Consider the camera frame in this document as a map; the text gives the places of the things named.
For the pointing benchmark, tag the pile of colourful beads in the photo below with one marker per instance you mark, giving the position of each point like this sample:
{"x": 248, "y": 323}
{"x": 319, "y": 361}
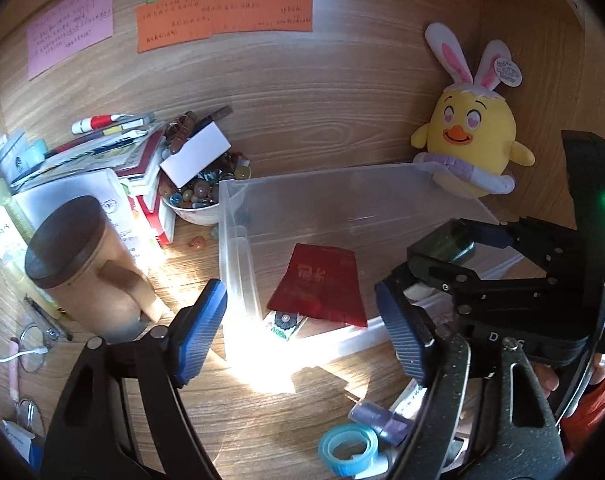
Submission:
{"x": 202, "y": 191}

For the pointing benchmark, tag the blue tape roll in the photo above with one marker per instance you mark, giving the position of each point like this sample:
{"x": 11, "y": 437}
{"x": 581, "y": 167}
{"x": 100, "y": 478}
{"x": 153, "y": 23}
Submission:
{"x": 327, "y": 452}

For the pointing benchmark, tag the person's right hand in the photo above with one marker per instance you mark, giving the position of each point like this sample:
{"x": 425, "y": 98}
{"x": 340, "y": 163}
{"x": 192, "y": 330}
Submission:
{"x": 546, "y": 382}

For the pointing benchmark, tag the red and white glue tube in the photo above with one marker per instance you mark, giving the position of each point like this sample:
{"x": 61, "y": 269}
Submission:
{"x": 98, "y": 122}

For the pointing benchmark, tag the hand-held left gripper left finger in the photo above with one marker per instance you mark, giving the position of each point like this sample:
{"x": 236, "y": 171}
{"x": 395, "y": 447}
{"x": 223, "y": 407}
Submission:
{"x": 202, "y": 332}

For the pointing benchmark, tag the yellow green bottle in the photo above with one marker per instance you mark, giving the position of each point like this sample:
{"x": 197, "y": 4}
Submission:
{"x": 2, "y": 225}

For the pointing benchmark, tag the white ceramic bowl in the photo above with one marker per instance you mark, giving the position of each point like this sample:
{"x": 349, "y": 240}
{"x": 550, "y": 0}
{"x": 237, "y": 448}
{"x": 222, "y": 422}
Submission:
{"x": 197, "y": 214}

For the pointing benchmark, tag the orange sticky note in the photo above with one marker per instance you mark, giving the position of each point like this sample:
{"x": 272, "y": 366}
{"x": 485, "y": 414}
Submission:
{"x": 222, "y": 17}

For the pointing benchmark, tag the person's red clothing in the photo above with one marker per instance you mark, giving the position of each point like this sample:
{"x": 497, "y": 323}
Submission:
{"x": 595, "y": 405}

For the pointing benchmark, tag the brown mug with dark lid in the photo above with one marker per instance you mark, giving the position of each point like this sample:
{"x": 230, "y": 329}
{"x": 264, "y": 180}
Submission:
{"x": 77, "y": 285}

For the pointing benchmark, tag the green and white box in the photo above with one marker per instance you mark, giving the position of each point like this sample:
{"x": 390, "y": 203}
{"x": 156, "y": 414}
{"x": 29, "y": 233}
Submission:
{"x": 17, "y": 152}

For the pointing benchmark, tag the white packet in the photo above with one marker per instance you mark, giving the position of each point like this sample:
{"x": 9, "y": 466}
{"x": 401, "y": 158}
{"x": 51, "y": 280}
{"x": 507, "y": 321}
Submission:
{"x": 407, "y": 400}

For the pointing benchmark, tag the clear plastic storage bin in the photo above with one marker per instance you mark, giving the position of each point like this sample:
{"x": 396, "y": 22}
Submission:
{"x": 332, "y": 210}

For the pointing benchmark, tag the red envelope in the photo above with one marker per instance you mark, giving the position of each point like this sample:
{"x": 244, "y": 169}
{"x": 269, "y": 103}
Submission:
{"x": 317, "y": 285}

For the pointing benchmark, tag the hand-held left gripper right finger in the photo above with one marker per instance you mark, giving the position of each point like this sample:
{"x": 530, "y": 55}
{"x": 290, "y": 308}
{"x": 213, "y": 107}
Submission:
{"x": 402, "y": 337}

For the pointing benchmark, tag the stack of books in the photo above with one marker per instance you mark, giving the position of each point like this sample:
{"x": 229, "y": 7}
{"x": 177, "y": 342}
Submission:
{"x": 127, "y": 160}

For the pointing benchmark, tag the white card box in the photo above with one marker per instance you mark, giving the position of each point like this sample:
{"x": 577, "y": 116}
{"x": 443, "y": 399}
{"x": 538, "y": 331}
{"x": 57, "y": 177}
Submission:
{"x": 195, "y": 154}

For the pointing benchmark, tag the small flower print packet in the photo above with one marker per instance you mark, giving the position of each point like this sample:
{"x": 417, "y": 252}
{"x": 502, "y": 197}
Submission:
{"x": 281, "y": 325}

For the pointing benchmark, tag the brown hair clip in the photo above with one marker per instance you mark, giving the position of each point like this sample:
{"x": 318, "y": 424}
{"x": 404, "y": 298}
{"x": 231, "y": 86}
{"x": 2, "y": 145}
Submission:
{"x": 182, "y": 130}

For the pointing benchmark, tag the pink sticky note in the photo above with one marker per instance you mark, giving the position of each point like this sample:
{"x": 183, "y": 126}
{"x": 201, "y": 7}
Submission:
{"x": 70, "y": 25}

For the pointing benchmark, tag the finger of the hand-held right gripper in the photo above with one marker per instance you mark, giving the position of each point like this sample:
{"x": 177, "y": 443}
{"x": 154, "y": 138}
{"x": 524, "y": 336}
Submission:
{"x": 462, "y": 282}
{"x": 532, "y": 240}

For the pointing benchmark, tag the yellow chick plush toy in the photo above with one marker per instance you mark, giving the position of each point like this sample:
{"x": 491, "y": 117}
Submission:
{"x": 470, "y": 125}

